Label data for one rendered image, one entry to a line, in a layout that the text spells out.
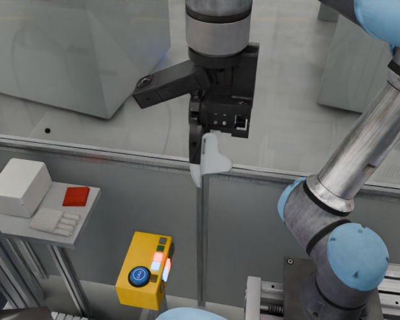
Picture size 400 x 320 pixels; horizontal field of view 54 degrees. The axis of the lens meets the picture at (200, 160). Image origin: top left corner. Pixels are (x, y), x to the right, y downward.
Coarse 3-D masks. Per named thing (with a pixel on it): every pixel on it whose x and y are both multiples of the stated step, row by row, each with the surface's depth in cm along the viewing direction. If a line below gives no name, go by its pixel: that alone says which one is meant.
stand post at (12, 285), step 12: (0, 240) 111; (0, 252) 112; (12, 252) 118; (0, 264) 115; (12, 264) 120; (0, 276) 121; (12, 276) 120; (24, 276) 126; (0, 288) 128; (12, 288) 126; (24, 288) 127; (12, 300) 134; (24, 300) 133; (36, 300) 137
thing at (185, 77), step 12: (156, 72) 53; (168, 72) 51; (180, 72) 50; (192, 72) 48; (204, 72) 48; (144, 84) 51; (156, 84) 50; (168, 84) 49; (180, 84) 49; (192, 84) 49; (204, 84) 48; (132, 96) 52; (144, 96) 51; (156, 96) 51; (168, 96) 51; (144, 108) 53
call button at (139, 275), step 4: (136, 268) 92; (140, 268) 92; (132, 272) 91; (136, 272) 91; (140, 272) 91; (144, 272) 91; (132, 276) 91; (136, 276) 91; (140, 276) 91; (144, 276) 91; (132, 280) 90; (136, 280) 90; (140, 280) 90; (144, 280) 90
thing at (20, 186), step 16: (16, 160) 134; (0, 176) 129; (16, 176) 129; (32, 176) 129; (48, 176) 137; (0, 192) 124; (16, 192) 124; (32, 192) 128; (0, 208) 128; (16, 208) 127; (32, 208) 130
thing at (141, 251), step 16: (144, 240) 99; (128, 256) 96; (144, 256) 96; (128, 272) 92; (160, 272) 93; (128, 288) 90; (144, 288) 90; (128, 304) 95; (144, 304) 94; (160, 304) 95
